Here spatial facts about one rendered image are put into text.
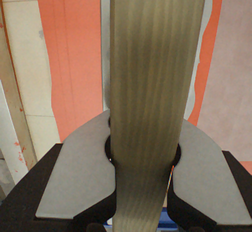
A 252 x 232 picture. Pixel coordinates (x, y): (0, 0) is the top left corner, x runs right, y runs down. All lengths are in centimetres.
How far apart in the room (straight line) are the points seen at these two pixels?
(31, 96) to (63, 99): 5
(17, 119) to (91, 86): 12
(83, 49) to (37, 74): 8
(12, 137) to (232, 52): 33
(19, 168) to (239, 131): 37
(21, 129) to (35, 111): 3
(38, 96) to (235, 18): 29
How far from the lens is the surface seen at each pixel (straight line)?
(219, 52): 27
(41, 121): 33
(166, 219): 40
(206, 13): 26
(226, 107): 31
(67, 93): 29
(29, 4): 28
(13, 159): 36
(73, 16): 26
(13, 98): 31
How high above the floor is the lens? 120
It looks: 62 degrees down
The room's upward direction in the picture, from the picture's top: 175 degrees counter-clockwise
